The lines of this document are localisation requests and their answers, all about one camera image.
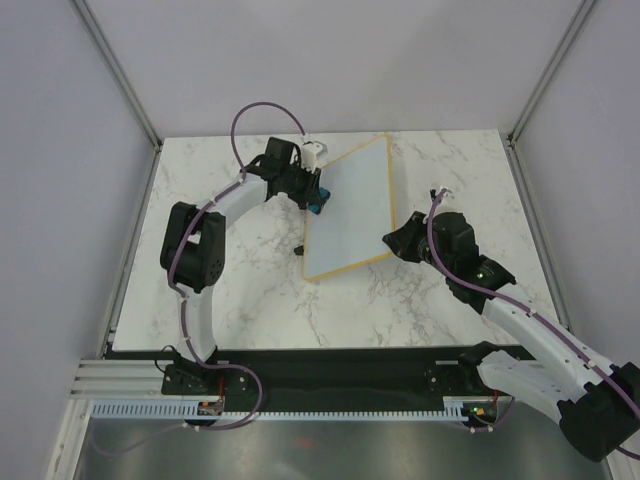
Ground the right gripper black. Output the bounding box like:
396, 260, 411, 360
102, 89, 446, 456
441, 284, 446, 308
382, 211, 453, 277

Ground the blue whiteboard eraser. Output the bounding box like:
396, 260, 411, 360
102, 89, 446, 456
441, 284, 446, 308
307, 187, 331, 215

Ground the yellow framed whiteboard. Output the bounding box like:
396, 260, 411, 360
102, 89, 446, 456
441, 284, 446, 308
302, 134, 396, 282

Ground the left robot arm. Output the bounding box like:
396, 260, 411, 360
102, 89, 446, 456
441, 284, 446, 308
160, 137, 331, 394

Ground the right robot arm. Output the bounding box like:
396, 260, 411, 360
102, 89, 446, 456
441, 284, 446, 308
382, 212, 639, 462

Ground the aluminium front extrusion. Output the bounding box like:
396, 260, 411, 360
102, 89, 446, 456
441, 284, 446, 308
71, 359, 164, 399

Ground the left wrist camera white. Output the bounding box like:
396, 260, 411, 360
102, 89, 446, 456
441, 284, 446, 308
300, 141, 328, 173

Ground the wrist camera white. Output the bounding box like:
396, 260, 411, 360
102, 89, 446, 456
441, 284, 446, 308
300, 141, 328, 173
429, 187, 451, 204

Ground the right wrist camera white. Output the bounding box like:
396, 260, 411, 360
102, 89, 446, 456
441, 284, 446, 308
429, 187, 451, 204

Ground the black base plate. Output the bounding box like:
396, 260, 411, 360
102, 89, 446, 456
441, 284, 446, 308
161, 346, 494, 411

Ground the white slotted cable duct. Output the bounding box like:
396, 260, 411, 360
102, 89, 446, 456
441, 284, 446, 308
91, 399, 496, 422

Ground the aluminium frame rail left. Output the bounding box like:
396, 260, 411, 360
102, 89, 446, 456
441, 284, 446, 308
69, 0, 163, 152

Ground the aluminium frame rail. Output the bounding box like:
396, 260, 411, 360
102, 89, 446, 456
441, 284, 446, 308
69, 0, 163, 152
503, 0, 640, 480

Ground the aluminium frame rail right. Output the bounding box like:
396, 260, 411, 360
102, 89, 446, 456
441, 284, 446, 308
503, 0, 640, 480

